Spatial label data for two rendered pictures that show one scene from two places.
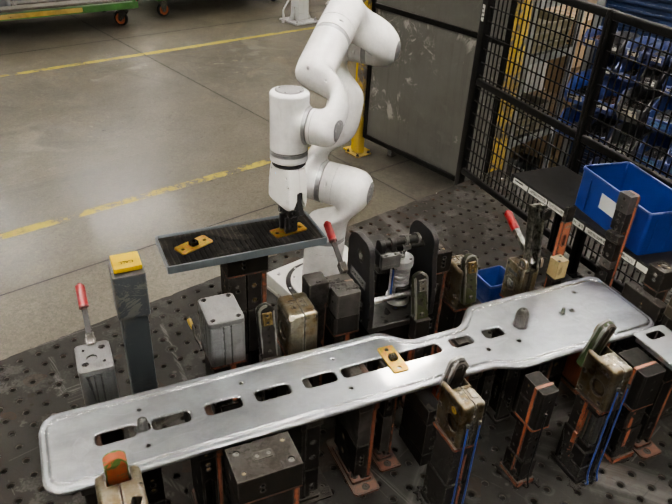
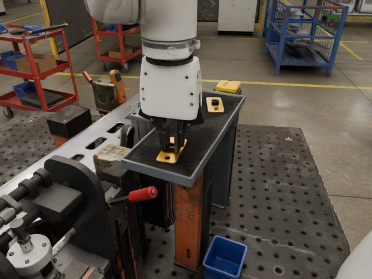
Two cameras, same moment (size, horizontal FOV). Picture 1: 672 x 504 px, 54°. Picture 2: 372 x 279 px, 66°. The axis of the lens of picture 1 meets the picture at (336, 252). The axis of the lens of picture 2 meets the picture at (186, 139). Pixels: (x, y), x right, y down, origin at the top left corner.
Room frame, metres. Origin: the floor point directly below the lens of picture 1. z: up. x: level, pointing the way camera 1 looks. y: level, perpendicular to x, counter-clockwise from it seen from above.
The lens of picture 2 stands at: (1.70, -0.16, 1.47)
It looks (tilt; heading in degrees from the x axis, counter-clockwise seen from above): 32 degrees down; 139
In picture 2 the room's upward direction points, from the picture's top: straight up
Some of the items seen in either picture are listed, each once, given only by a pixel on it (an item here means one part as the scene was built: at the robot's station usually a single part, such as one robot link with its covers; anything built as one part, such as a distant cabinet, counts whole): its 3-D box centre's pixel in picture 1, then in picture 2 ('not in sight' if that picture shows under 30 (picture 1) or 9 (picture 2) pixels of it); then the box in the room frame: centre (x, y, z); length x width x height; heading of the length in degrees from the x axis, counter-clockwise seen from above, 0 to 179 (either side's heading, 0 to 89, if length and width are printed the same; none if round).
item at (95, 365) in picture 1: (105, 419); not in sight; (0.98, 0.47, 0.88); 0.11 x 0.10 x 0.36; 26
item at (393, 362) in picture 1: (393, 357); not in sight; (1.09, -0.14, 1.01); 0.08 x 0.04 x 0.01; 25
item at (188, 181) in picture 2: (242, 240); (194, 125); (1.29, 0.22, 1.16); 0.37 x 0.14 x 0.02; 116
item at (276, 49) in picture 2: not in sight; (299, 33); (-0.72, 4.30, 0.47); 1.20 x 0.80 x 0.95; 133
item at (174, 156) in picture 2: (288, 228); (172, 147); (1.34, 0.11, 1.17); 0.08 x 0.04 x 0.01; 125
